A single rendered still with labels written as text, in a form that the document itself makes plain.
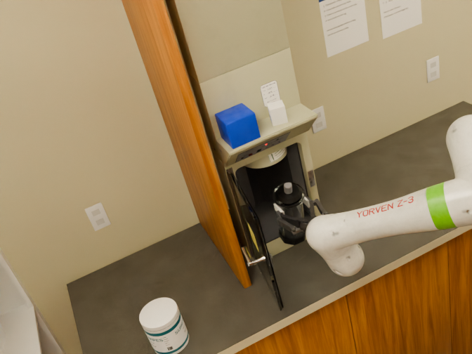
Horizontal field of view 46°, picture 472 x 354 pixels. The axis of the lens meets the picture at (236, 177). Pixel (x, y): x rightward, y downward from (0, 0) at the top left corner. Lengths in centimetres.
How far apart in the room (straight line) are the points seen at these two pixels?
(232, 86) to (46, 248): 105
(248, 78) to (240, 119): 16
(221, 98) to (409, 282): 101
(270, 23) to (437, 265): 113
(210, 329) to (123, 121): 84
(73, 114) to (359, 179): 122
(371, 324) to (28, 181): 140
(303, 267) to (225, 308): 32
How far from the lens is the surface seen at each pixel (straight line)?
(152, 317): 187
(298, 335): 206
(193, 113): 164
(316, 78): 243
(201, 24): 167
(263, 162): 195
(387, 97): 268
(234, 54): 173
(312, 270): 205
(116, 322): 214
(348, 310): 211
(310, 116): 180
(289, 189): 186
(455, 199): 142
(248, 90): 179
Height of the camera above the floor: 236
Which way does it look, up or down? 32 degrees down
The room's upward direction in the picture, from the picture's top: 16 degrees counter-clockwise
